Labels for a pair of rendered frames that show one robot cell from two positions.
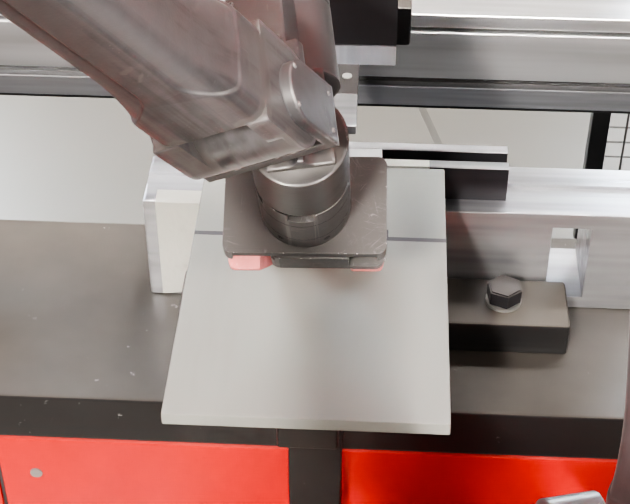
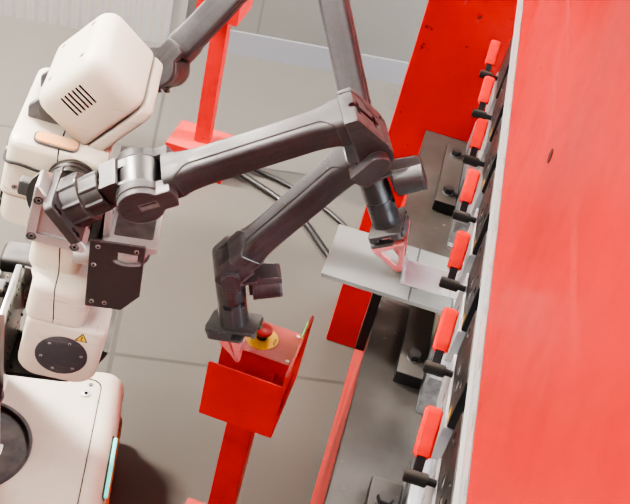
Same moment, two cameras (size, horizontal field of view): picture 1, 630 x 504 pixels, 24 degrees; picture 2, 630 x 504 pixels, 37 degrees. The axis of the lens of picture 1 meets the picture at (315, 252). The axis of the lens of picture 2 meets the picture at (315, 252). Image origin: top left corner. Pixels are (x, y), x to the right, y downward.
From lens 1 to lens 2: 1.70 m
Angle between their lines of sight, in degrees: 68
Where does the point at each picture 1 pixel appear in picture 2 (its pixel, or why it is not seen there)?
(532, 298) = (413, 366)
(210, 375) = (352, 235)
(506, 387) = (378, 359)
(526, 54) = not seen: hidden behind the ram
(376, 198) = (385, 234)
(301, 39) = (401, 169)
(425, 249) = (404, 294)
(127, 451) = not seen: hidden behind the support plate
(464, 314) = (407, 345)
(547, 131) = not seen: outside the picture
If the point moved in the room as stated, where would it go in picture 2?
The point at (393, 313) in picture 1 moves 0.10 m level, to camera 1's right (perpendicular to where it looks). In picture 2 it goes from (372, 277) to (366, 308)
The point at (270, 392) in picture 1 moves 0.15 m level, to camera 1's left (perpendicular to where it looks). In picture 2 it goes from (343, 244) to (352, 205)
